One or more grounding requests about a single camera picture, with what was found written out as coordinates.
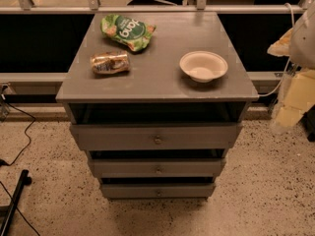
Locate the metal railing frame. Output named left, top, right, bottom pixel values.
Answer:
left=0, top=0, right=315, bottom=95

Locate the crushed brown snack packet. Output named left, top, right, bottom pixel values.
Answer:
left=91, top=51, right=130, bottom=75

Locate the grey top drawer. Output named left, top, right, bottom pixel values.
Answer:
left=70, top=124, right=242, bottom=150

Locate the grey middle drawer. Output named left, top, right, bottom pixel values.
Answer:
left=88, top=158, right=226, bottom=178

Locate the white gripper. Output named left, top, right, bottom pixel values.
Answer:
left=267, top=29, right=315, bottom=134

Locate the grey drawer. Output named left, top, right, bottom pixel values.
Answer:
left=100, top=183, right=216, bottom=199
left=88, top=158, right=226, bottom=178
left=70, top=124, right=242, bottom=150

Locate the black floor cable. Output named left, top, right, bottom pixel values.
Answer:
left=0, top=101, right=37, bottom=167

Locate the green chip bag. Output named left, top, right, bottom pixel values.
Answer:
left=100, top=14, right=157, bottom=52

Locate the white cable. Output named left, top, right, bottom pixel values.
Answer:
left=258, top=2, right=296, bottom=98

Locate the grey wooden drawer cabinet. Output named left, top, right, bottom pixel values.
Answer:
left=56, top=12, right=258, bottom=186

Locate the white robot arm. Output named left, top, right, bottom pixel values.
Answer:
left=267, top=3, right=315, bottom=133

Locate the black stand leg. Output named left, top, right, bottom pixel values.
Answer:
left=0, top=170, right=32, bottom=236

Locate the grey bottom drawer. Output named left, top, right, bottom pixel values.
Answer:
left=100, top=183, right=216, bottom=199

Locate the white paper bowl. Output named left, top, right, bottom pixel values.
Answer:
left=179, top=51, right=228, bottom=83

